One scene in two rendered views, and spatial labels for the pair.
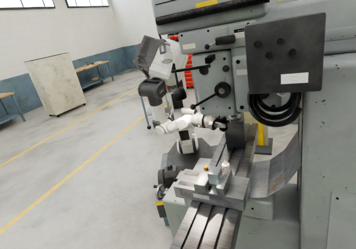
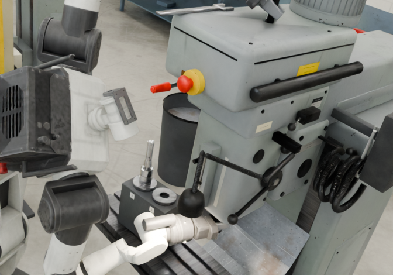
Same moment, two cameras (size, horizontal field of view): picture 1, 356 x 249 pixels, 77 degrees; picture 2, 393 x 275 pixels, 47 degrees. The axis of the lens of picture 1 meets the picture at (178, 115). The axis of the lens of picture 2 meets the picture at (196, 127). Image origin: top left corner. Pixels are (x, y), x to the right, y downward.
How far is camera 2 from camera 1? 1.38 m
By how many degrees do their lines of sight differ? 68
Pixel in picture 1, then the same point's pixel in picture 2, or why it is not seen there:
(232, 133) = not seen: hidden behind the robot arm
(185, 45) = (260, 126)
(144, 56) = (51, 129)
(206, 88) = (250, 181)
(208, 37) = (288, 110)
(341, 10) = (371, 78)
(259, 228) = not seen: outside the picture
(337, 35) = (362, 99)
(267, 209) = not seen: outside the picture
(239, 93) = (286, 177)
